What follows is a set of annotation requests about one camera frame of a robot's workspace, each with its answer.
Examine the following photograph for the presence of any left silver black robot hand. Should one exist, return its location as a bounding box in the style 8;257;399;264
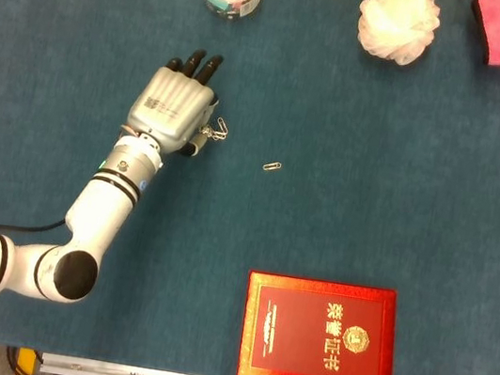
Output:
121;39;228;162

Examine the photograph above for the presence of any blue felt table cover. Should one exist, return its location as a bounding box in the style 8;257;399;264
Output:
0;0;500;375

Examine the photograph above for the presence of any white mesh bath pouf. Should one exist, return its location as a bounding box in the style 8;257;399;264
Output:
351;0;445;71

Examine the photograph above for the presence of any red gold certificate folder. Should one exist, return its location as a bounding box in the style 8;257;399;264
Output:
233;267;410;375

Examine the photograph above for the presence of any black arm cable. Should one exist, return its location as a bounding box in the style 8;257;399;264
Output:
0;210;69;259

